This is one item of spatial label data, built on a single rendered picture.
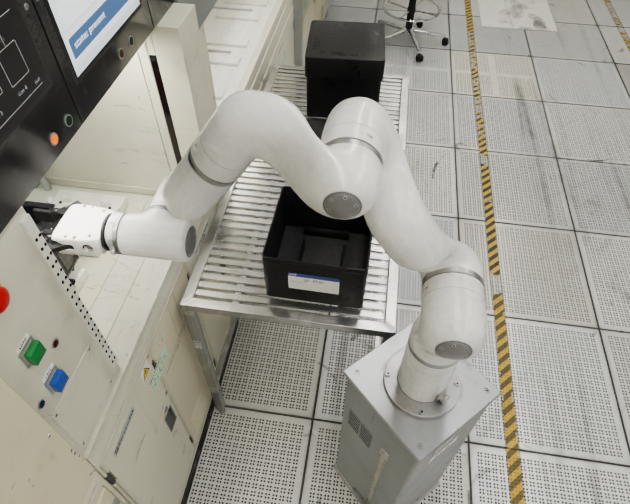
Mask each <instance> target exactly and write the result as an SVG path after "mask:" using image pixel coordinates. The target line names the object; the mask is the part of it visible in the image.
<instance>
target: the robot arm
mask: <svg viewBox="0 0 630 504"><path fill-rule="evenodd" d="M255 159H261V160H263V161H265V162H266V163H268V164H269V165H270V166H271V167H273V168H274V169H275V170H276V171H277V172H278V173H279V174H280V176H281V177H282V178H283V179H284V180H285V181H286V182H287V184H288V185H289V186H290V187H291V188H292V189H293V191H294V192H295V193H296V194H297V195H298V196H299V197H300V198H301V199H302V200H303V201H304V202H305V203H306V204H307V205H308V206H309V207H310V208H312V209H313V210H315V211H316V212H318V213H320V214H321V215H324V216H326V217H330V218H334V219H341V220H349V219H354V218H357V217H360V216H362V215H364V218H365V221H366V223H367V226H368V228H369V230H370V231H371V233H372V235H373V236H374V238H375V239H376V241H377V242H378V243H379V244H380V246H381V247H382V248H383V250H384V251H385V252H386V253H387V255H388V256H389V257H390V258H391V259H392V260H393V261H394V262H395V263H396V264H398V265H399V266H400V267H401V268H403V269H405V270H408V271H412V272H419V273H420V276H421V281H422V291H421V315H419V316H418V317H417V318H416V320H415V321H414V323H413V325H412V327H411V330H410V334H409V337H408V341H407V344H406V348H404V349H401V350H399V351H397V352H396V353H395V354H393V355H392V356H391V358H390V359H389V360H388V362H387V364H386V366H385V369H384V374H383V382H384V387H385V391H386V393H387V395H388V397H389V398H390V400H391V401H392V402H393V404H394V405H395V406H397V407H398V408H399V409H400V410H402V411H403V412H405V413H407V414H409V415H411V416H414V417H417V418H423V419H430V418H436V417H439V416H442V415H444V414H446V413H447V412H449V411H450V410H451V409H452V408H453V407H454V405H455V404H456V402H457V400H458V398H459V395H460V390H461V383H460V378H459V375H458V372H457V370H456V366H457V364H458V362H459V360H468V359H471V358H474V357H475V356H477V355H478V354H479V353H480V352H481V350H482V348H483V346H484V343H485V339H486V333H487V314H486V299H485V285H484V274H483V269H482V265H481V262H480V260H479V258H478V257H477V255H476V254H475V252H474V251H473V250H472V249H471V248H470V247H469V246H467V245H466V244H464V243H462V242H460V241H458V240H455V239H453V238H451V237H449V236H448V235H446V234H445V233H444V232H443V231H442V230H441V229H440V227H439V226H438V224H437V223H436V221H435V220H434V218H433V216H432V215H431V213H430V212H429V210H428V209H427V207H426V205H425V204H424V202H423V200H422V198H421V196H420V194H419V192H418V189H417V187H416V184H415V182H414V179H413V176H412V173H411V170H410V167H409V164H408V161H407V158H406V154H405V151H404V148H403V145H402V142H401V140H400V137H399V135H398V133H397V130H396V128H395V126H394V124H393V122H392V120H391V118H390V117H389V115H388V114H387V112H386V111H385V110H384V109H383V108H382V106H381V105H379V104H378V103H377V102H375V101H374V100H372V99H369V98H366V97H353V98H348V99H346V100H343V101H342V102H340V103H339V104H337V105H336V106H335V107H334V108H333V110H332V111H331V113H330V114H329V116H328V118H327V121H326V123H325V126H324V129H323V133H322V136H321V140H320V139H319V138H318V137H317V136H316V134H315V133H314V132H313V130H312V129H311V127H310V125H309V124H308V122H307V120H306V119H305V117H304V115H303V114H302V113H301V111H300V110H299V109H298V108H297V107H296V106H295V105H294V104H293V103H291V102H290V101H289V100H287V99H285V98H283V97H281V96H279V95H276V94H273V93H269V92H265V91H258V90H243V91H238V92H236V93H233V94H232V95H230V96H228V97H227V98H226V99H225V100H224V101H223V102H222V103H221V104H220V105H219V106H218V108H217V109H216V110H215V112H214V113H213V114H212V116H211V117H210V119H209V120H208V121H207V123H206V124H205V126H204V127H203V129H202V130H201V132H200V133H199V135H198V136H197V137H196V139H195V140H194V142H193V143H192V144H191V146H190V147H189V149H188V150H187V152H186V153H185V155H184V156H183V157H182V159H181V160H180V162H179V163H178V165H177V166H176V168H175V169H174V170H172V171H170V172H169V173H168V174H167V176H166V177H165V179H164V180H163V182H162V184H161V185H160V187H159V188H158V190H157V192H156V194H155V195H154V197H153V199H152V201H151V203H150V205H149V207H148V209H147V211H146V212H144V213H140V214H136V213H127V212H118V211H116V212H114V211H112V210H109V209H105V208H101V207H97V206H91V205H84V204H82V203H81V202H80V201H75V202H73V203H72V204H70V205H67V206H64V207H62V208H54V209H53V210H47V209H39V208H34V209H33V210H32V211H33V213H34V215H35V216H36V218H37V220H38V221H45V222H53V223H55V222H56V223H57V220H58V221H60V222H59V223H58V225H57V227H56V228H55V229H41V227H40V226H37V228H38V229H39V231H40V233H41V234H42V236H43V237H44V239H45V241H46V242H47V244H48V246H49V247H50V249H51V251H52V252H53V253H56V252H60V253H63V254H73V255H99V254H106V253H107V251H110V254H112V255H117V254H120V255H129V256H137V257H145V258H153V259H162V260H170V261H178V262H188V261H189V260H190V259H191V258H192V256H193V254H194V251H195V247H196V240H197V232H196V227H195V224H194V222H193V221H192V220H195V219H198V218H200V217H202V216H203V215H205V214H206V213H207V212H208V211H209V210H210V209H211V208H212V207H213V206H214V205H215V204H216V203H217V202H218V201H219V200H220V198H221V197H222V196H223V195H224V194H225V193H226V192H227V191H228V190H229V188H230V187H231V186H232V185H233V184H234V183H235V182H236V181H237V179H238V178H239V177H240V176H241V175H242V174H243V172H244V171H245V170H246V169H247V168H248V167H249V166H250V164H251V163H252V162H253V161H254V160H255ZM48 235H52V236H51V237H48ZM56 242H58V243H56ZM52 243H56V244H52Z"/></svg>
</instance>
